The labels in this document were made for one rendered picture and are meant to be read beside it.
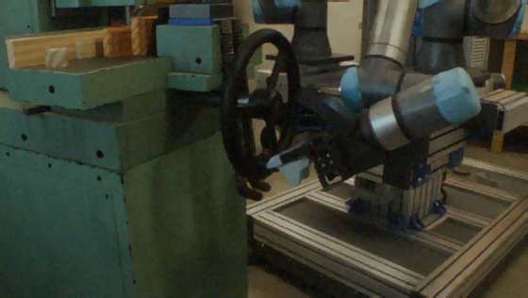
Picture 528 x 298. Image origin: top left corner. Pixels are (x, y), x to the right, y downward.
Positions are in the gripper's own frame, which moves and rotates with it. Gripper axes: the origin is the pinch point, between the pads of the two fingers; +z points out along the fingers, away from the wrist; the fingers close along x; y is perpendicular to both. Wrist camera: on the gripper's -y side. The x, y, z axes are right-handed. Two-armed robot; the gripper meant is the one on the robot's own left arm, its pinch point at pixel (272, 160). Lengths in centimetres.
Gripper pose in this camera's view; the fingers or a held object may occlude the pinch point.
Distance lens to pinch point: 82.4
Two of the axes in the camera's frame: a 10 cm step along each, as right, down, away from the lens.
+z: -7.6, 3.5, 5.4
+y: 4.4, 9.0, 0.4
